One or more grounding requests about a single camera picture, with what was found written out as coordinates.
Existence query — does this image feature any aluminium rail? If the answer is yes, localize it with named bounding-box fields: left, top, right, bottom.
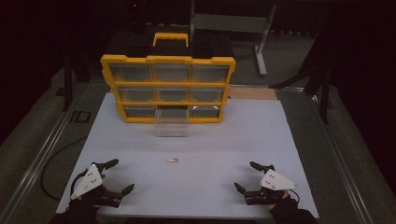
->
left=306, top=92, right=396, bottom=224
left=0, top=83, right=90, bottom=224

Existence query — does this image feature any yellow black organizer cabinet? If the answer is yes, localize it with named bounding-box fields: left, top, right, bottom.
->
left=100, top=32, right=237, bottom=125

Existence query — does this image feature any person's right hand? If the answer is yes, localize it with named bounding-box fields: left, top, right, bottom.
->
left=266, top=189, right=301, bottom=217

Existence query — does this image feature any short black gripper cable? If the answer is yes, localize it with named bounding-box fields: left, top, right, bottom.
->
left=289, top=189, right=301, bottom=206

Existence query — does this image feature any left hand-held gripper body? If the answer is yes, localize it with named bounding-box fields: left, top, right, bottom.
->
left=70, top=161, right=124, bottom=209

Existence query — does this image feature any wooden board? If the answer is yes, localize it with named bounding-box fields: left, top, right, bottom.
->
left=229, top=87, right=278, bottom=101

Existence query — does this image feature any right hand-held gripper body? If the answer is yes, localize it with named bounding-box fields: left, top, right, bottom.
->
left=244, top=168, right=299, bottom=206

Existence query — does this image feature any person's left hand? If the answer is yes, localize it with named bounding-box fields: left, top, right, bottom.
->
left=67, top=173, right=107, bottom=218

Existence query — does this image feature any pulled-out clear plastic drawer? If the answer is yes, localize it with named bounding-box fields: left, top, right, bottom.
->
left=154, top=106, right=190, bottom=138

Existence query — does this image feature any grid of clear plastic drawers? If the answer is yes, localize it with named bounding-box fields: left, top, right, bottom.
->
left=109, top=63, right=231, bottom=119

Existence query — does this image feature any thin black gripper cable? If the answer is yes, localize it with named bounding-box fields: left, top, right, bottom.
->
left=70, top=167, right=96, bottom=196

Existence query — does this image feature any long black floor cable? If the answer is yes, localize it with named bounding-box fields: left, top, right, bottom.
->
left=39, top=135, right=90, bottom=202

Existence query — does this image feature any black stand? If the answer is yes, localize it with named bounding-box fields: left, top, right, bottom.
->
left=62, top=50, right=93, bottom=112
left=269, top=29, right=332, bottom=125

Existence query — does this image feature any grey metal stand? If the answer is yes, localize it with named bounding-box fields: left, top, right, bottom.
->
left=189, top=0, right=278, bottom=77

